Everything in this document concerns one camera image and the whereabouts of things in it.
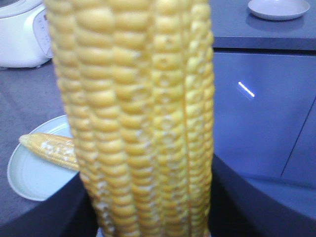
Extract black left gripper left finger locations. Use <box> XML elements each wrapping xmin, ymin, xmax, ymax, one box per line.
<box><xmin>0</xmin><ymin>174</ymin><xmax>98</xmax><ymax>237</ymax></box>

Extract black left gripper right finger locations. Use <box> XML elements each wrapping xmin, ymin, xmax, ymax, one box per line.
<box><xmin>208</xmin><ymin>156</ymin><xmax>316</xmax><ymax>237</ymax></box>

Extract white-speckled yellow corn cob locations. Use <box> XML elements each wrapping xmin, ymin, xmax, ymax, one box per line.
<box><xmin>19</xmin><ymin>132</ymin><xmax>79</xmax><ymax>171</ymax></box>

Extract orange-yellow corn cob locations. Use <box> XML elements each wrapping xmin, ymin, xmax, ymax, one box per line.
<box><xmin>44</xmin><ymin>0</ymin><xmax>215</xmax><ymax>237</ymax></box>

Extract light green round plate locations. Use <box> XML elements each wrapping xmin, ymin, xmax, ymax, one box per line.
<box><xmin>7</xmin><ymin>115</ymin><xmax>81</xmax><ymax>202</ymax></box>

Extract white rice cooker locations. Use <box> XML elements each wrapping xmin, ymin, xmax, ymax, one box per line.
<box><xmin>0</xmin><ymin>0</ymin><xmax>53</xmax><ymax>68</ymax></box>

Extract distant white plate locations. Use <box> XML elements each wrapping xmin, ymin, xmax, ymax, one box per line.
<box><xmin>248</xmin><ymin>0</ymin><xmax>311</xmax><ymax>21</ymax></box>

